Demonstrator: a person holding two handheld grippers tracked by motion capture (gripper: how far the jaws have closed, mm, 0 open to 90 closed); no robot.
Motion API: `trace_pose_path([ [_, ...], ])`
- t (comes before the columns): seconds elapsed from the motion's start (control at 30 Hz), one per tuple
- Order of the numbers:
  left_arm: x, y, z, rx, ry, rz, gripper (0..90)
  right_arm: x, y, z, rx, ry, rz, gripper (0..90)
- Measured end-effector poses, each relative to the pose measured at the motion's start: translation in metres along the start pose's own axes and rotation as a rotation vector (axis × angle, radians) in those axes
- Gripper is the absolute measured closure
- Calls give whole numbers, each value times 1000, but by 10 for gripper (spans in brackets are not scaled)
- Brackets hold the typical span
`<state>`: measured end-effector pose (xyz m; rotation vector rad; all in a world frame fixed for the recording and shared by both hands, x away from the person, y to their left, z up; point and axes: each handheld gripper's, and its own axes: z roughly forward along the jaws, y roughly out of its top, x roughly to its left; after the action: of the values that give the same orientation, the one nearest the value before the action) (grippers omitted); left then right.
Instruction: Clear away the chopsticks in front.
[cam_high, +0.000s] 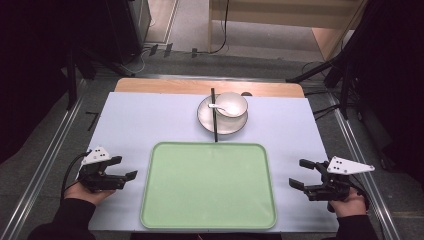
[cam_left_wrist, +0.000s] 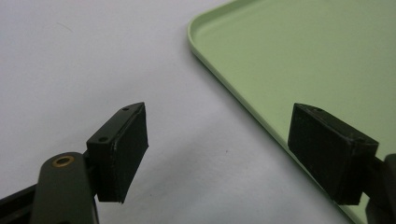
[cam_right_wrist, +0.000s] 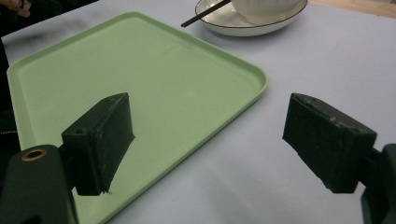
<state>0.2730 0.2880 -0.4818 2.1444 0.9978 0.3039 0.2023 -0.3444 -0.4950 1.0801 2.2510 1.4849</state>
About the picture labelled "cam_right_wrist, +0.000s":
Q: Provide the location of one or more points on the black chopstick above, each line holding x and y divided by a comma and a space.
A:
202, 14

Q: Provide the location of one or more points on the white ribbed bowl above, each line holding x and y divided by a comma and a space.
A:
264, 11

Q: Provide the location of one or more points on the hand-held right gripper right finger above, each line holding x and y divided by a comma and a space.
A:
330, 140

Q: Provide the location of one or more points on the white plate with dark rim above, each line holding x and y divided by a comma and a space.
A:
230, 21

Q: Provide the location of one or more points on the light green plastic tray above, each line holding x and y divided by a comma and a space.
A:
174, 93

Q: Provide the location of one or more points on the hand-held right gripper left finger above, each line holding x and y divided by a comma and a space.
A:
96, 146

